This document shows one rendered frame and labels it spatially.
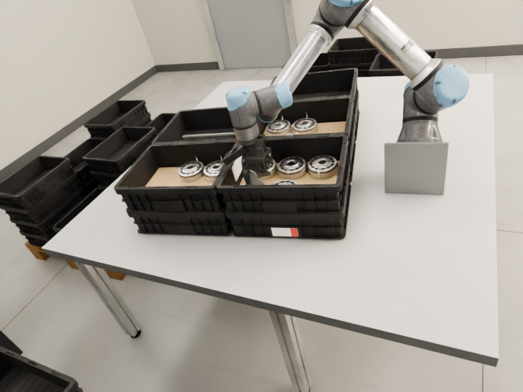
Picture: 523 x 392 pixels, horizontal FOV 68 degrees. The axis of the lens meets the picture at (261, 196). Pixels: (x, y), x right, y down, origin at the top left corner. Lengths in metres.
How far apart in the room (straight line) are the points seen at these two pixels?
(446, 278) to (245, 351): 1.06
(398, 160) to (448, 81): 0.29
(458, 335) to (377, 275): 0.26
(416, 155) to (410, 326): 0.56
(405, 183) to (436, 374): 0.81
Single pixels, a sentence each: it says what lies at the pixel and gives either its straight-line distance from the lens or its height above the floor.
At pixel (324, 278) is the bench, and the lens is 1.21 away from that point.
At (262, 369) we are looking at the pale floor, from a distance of 1.89.
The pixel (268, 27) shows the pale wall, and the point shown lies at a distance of 4.81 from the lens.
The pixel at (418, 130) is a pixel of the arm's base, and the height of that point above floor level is 0.92.
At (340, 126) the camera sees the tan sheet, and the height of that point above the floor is 0.83.
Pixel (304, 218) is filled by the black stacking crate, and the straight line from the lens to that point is 1.25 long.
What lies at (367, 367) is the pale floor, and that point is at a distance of 1.84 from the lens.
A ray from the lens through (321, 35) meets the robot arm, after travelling 1.41.
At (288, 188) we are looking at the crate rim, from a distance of 1.18.
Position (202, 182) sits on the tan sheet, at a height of 0.83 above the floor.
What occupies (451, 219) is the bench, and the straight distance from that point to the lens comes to 1.39.
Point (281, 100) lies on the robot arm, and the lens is 1.19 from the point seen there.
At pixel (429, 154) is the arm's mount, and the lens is 1.39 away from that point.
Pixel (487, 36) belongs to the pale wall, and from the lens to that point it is 4.48.
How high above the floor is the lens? 1.63
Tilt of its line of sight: 37 degrees down
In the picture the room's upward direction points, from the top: 14 degrees counter-clockwise
